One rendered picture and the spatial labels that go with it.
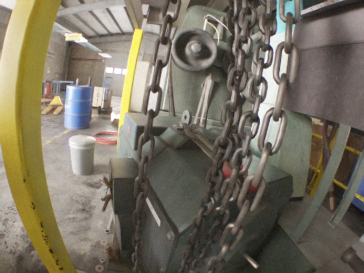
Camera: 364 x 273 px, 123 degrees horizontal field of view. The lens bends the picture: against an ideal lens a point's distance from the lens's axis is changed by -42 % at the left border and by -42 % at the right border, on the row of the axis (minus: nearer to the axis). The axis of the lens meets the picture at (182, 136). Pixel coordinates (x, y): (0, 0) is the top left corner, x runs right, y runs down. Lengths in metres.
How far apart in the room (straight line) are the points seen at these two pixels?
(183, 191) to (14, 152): 0.42
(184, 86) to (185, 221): 1.00
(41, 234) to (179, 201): 0.48
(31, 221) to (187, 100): 1.10
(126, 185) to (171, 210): 0.17
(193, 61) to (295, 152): 0.78
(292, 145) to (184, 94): 0.76
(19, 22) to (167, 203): 0.54
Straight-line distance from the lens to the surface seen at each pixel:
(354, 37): 0.68
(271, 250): 0.81
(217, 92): 1.25
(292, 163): 0.91
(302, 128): 0.97
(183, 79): 1.19
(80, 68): 15.92
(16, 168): 0.51
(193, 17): 1.32
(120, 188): 0.47
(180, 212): 0.32
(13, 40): 0.48
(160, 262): 0.44
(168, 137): 0.54
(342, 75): 0.65
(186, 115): 0.68
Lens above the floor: 1.00
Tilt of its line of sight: 14 degrees down
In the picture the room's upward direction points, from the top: 11 degrees clockwise
